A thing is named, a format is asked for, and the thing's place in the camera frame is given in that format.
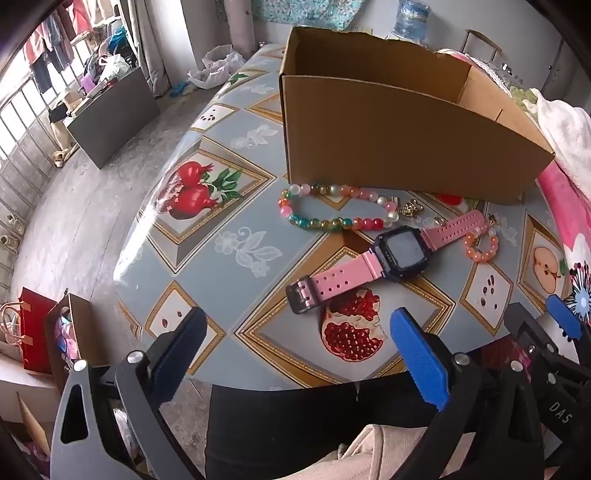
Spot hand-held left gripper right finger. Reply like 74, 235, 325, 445
389, 307, 546, 480

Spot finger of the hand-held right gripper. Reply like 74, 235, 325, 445
546, 294, 591, 371
504, 302, 578, 370

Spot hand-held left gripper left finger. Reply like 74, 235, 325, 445
50, 305, 208, 480

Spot orange bead bracelet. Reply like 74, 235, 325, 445
464, 225, 500, 264

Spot pink strap smartwatch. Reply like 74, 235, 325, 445
285, 210, 491, 315

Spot multicolour bead bracelet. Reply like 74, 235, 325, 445
277, 183, 400, 232

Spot brown cardboard box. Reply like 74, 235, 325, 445
279, 26, 556, 206

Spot open brown carton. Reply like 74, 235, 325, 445
44, 288, 108, 393

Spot person's black pants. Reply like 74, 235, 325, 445
205, 381, 439, 480

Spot person's beige garment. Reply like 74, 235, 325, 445
277, 425, 435, 480

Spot red gift bag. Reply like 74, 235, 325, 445
0, 287, 61, 374

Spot white fluffy towel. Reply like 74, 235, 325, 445
524, 88, 591, 185

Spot grey cabinet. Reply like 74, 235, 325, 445
65, 67, 161, 169

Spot grey door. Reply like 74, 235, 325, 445
542, 39, 578, 95

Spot white plastic bag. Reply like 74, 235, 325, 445
188, 45, 245, 89

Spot brown chair back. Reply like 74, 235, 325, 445
462, 28, 503, 65

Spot pile of clothes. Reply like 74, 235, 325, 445
83, 28, 139, 86

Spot blue water bottle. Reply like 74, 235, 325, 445
392, 0, 432, 44

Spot hanging clothes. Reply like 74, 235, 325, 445
23, 0, 93, 93

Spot white roll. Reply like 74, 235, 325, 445
226, 0, 266, 56

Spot teal floral cloth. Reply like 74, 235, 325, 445
295, 0, 370, 31

